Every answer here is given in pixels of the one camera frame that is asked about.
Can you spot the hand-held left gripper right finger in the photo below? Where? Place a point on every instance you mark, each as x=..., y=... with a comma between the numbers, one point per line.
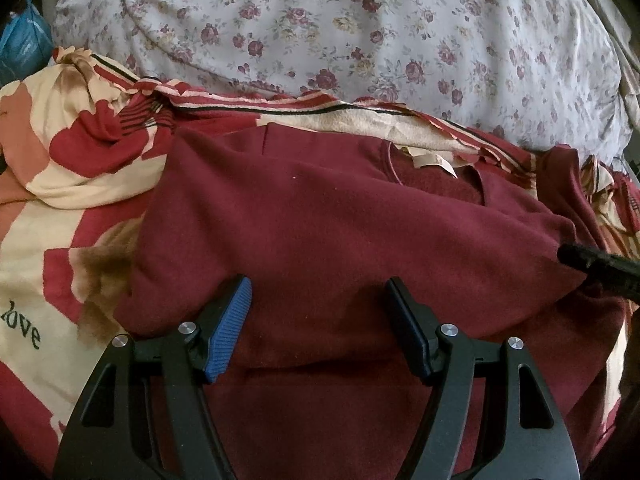
x=407, y=320

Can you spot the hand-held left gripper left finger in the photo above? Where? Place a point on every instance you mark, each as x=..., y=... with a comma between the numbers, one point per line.
x=231, y=330

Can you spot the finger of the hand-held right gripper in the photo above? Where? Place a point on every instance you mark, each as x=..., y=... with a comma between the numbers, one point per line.
x=600, y=267

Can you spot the maroon sweater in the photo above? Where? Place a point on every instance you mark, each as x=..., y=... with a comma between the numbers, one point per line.
x=325, y=220

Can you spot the red and cream printed blanket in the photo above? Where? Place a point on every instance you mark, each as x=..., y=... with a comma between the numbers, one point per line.
x=30, y=285

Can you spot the beige cloth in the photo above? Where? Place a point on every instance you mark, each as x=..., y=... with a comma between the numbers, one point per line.
x=627, y=60

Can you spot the floral white duvet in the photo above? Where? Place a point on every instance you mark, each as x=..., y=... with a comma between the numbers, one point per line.
x=350, y=25

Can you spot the blue plastic bag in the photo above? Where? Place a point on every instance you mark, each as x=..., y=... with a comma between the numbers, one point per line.
x=25, y=35

